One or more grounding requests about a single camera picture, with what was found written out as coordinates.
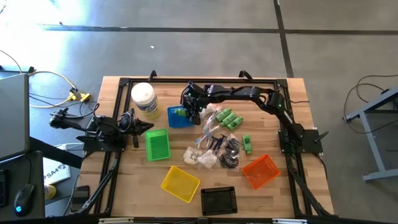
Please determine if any blue plastic basket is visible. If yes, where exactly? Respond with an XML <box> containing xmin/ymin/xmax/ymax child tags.
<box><xmin>167</xmin><ymin>105</ymin><xmax>196</xmax><ymax>129</ymax></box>

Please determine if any white wipes canister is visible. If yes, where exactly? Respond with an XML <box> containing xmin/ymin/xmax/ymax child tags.
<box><xmin>130</xmin><ymin>82</ymin><xmax>162</xmax><ymax>120</ymax></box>

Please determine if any black floor cable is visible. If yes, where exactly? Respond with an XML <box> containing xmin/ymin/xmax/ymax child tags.
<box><xmin>343</xmin><ymin>82</ymin><xmax>388</xmax><ymax>121</ymax></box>
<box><xmin>356</xmin><ymin>73</ymin><xmax>398</xmax><ymax>104</ymax></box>

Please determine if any black keyboard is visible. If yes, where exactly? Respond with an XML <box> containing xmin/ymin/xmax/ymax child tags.
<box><xmin>0</xmin><ymin>169</ymin><xmax>9</xmax><ymax>208</ymax></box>

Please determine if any orange plastic basket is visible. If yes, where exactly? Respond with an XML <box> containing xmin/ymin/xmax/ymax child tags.
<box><xmin>241</xmin><ymin>154</ymin><xmax>282</xmax><ymax>190</ymax></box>

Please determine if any left wrist cable loop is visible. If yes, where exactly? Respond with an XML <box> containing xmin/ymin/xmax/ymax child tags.
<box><xmin>119</xmin><ymin>110</ymin><xmax>134</xmax><ymax>132</ymax></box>

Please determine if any silver edge bracket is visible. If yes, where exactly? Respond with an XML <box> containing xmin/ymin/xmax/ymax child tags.
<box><xmin>98</xmin><ymin>217</ymin><xmax>135</xmax><ymax>224</ymax></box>
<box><xmin>272</xmin><ymin>218</ymin><xmax>308</xmax><ymax>224</ymax></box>

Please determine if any black computer mouse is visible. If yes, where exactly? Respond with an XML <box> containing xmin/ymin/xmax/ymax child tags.
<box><xmin>13</xmin><ymin>183</ymin><xmax>35</xmax><ymax>217</ymax></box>

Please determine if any black aluminium table frame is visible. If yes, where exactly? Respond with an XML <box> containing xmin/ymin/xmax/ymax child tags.
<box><xmin>70</xmin><ymin>77</ymin><xmax>336</xmax><ymax>218</ymax></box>

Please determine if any grey metal table frame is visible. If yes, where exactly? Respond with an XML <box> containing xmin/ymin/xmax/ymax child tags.
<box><xmin>343</xmin><ymin>86</ymin><xmax>398</xmax><ymax>184</ymax></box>

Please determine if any green plastic basket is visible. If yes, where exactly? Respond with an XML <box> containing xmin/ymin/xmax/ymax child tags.
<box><xmin>144</xmin><ymin>128</ymin><xmax>172</xmax><ymax>162</ymax></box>

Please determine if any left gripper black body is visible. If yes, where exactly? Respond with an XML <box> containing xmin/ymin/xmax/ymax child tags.
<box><xmin>120</xmin><ymin>108</ymin><xmax>140</xmax><ymax>149</ymax></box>

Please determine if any black floor bar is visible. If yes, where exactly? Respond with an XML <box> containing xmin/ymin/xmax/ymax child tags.
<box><xmin>0</xmin><ymin>65</ymin><xmax>35</xmax><ymax>74</ymax></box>

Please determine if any yellow plastic basket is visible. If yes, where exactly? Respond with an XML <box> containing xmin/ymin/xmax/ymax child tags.
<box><xmin>160</xmin><ymin>165</ymin><xmax>201</xmax><ymax>204</ymax></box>

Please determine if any cream yellow cable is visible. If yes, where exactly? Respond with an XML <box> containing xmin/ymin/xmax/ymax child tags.
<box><xmin>28</xmin><ymin>70</ymin><xmax>78</xmax><ymax>109</ymax></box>

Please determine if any black desk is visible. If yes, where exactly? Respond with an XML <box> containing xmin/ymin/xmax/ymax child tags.
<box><xmin>0</xmin><ymin>136</ymin><xmax>85</xmax><ymax>218</ymax></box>

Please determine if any black plastic basket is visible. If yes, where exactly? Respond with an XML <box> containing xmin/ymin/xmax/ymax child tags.
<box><xmin>200</xmin><ymin>185</ymin><xmax>239</xmax><ymax>217</ymax></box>

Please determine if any black phone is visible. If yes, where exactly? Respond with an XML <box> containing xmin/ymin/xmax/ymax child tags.
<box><xmin>70</xmin><ymin>185</ymin><xmax>90</xmax><ymax>213</ymax></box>

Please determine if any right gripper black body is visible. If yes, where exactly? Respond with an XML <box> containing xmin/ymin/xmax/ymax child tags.
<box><xmin>182</xmin><ymin>82</ymin><xmax>205</xmax><ymax>126</ymax></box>

